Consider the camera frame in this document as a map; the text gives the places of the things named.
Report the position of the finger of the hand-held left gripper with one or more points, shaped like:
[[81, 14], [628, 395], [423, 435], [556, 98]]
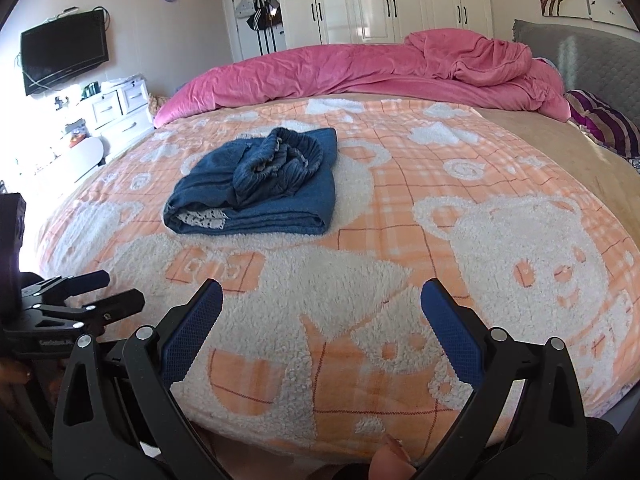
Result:
[[115, 307], [75, 284]]

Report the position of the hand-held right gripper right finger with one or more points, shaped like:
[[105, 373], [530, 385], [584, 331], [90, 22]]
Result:
[[452, 335]]

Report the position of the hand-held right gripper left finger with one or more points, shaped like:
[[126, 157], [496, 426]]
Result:
[[192, 330]]

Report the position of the blue pants with white lace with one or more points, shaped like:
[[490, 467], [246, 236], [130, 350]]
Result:
[[280, 185]]

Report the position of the person's left hand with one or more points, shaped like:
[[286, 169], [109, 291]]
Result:
[[15, 372]]

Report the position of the person's right hand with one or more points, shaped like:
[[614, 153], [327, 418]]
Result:
[[390, 462]]

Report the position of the orange bear print blanket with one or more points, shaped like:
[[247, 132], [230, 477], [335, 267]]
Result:
[[350, 285]]

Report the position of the white oval table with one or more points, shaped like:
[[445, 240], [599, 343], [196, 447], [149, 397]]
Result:
[[80, 157]]

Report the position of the white drawer chest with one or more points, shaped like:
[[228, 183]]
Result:
[[117, 107]]

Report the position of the beige bed sheet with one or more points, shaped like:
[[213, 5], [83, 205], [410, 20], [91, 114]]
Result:
[[575, 170]]

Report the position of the purple striped pillow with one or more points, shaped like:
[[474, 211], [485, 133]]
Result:
[[607, 122]]

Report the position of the pink duvet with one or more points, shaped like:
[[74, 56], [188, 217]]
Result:
[[325, 70]]

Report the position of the grey padded headboard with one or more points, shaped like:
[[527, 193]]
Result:
[[585, 60]]

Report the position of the black striped hanging bag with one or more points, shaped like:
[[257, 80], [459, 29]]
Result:
[[260, 20]]

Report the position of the white hanging bag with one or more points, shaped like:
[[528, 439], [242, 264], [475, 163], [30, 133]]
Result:
[[244, 7]]

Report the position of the white wardrobe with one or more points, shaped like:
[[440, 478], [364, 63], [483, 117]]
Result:
[[390, 0]]

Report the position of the black wall television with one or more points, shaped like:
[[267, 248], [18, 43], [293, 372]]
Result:
[[62, 52]]

